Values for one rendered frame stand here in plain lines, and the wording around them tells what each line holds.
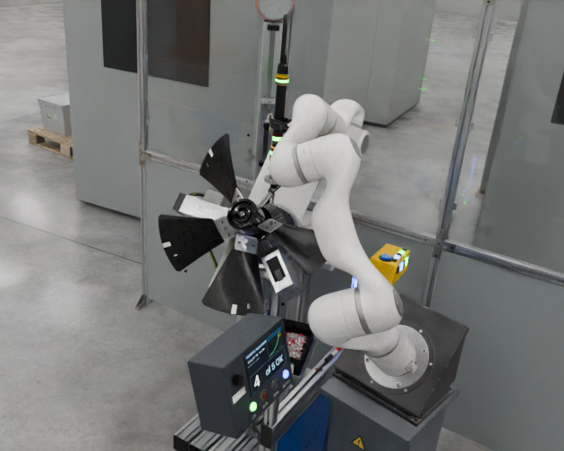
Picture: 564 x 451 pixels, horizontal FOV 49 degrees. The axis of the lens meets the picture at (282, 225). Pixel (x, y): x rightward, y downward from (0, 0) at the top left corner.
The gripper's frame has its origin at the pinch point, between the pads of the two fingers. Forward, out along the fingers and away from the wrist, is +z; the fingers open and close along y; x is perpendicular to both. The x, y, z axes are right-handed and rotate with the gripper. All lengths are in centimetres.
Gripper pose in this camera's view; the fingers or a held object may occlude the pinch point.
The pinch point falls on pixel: (279, 123)
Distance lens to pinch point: 211.6
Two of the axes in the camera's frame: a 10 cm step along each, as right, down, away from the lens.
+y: 5.2, -3.3, 7.9
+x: 0.8, -9.0, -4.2
